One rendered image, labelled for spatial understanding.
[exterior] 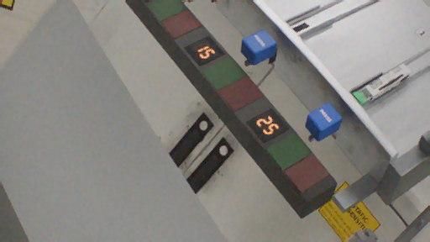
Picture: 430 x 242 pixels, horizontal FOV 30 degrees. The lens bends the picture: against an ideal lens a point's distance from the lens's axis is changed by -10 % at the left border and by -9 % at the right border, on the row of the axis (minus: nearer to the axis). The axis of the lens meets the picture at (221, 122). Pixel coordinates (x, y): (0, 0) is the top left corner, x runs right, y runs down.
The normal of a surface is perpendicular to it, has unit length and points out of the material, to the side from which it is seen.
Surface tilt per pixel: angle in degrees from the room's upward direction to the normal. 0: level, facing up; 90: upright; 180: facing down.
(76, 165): 0
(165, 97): 90
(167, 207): 0
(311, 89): 133
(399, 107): 43
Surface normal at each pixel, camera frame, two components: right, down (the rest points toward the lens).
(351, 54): 0.07, -0.56
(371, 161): -0.82, 0.44
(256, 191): -0.56, -0.05
